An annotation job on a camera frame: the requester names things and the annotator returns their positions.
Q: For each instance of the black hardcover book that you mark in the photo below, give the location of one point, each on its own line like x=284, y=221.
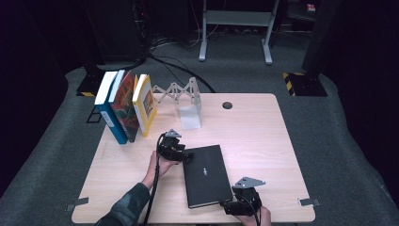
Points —
x=205, y=174

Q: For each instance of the person's left hand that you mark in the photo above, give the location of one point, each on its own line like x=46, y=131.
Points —
x=160, y=169

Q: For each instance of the grey tape strip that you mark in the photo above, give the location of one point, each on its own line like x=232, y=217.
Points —
x=76, y=203
x=309, y=202

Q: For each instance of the blue paperback book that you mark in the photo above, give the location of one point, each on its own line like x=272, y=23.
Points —
x=108, y=119

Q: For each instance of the black cabinet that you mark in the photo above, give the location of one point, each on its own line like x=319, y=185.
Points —
x=116, y=31

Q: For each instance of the red illustrated book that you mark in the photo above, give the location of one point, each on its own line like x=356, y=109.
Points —
x=125, y=106

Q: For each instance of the black stand with striped base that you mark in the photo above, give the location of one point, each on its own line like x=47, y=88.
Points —
x=309, y=84
x=86, y=86

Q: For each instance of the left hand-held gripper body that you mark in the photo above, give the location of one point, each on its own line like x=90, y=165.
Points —
x=171, y=147

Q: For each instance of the white expandable book rack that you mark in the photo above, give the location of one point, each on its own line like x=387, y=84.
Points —
x=188, y=116

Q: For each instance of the red and white box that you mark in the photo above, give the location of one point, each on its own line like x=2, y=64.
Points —
x=311, y=7

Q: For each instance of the yellow book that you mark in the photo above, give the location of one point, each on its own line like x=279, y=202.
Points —
x=146, y=103

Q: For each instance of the white metal desk frame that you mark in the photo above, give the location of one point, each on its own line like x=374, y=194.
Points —
x=238, y=18

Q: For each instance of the person's right hand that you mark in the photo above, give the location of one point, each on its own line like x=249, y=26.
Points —
x=251, y=220

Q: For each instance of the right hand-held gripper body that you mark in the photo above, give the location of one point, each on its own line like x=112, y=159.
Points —
x=246, y=201

